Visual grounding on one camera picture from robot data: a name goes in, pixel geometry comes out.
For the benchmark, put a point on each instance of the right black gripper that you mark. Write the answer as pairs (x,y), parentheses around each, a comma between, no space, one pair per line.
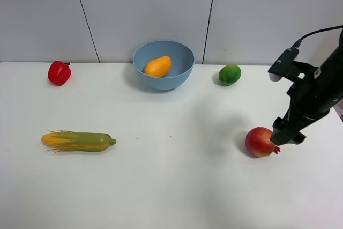
(311,99)

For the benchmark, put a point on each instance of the red pomegranate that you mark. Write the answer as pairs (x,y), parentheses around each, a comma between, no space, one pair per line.
(258,143)

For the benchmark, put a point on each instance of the green lime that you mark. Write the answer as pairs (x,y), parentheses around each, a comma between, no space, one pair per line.
(229,74)

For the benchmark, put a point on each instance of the yellow mango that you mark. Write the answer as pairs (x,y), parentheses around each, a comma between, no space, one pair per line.
(158,67)

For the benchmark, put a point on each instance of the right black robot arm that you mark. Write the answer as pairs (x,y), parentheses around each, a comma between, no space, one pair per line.
(335,60)

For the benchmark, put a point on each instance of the blue plastic bowl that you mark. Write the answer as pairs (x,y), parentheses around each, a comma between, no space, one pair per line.
(182,62)

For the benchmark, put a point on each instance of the corn cob with husk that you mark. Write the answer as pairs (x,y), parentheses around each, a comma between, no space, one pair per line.
(68,141)

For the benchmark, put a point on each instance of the red bell pepper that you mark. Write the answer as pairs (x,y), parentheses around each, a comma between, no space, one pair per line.
(59,73)

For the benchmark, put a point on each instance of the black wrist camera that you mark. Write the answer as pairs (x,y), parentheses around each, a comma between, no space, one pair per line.
(287,67)

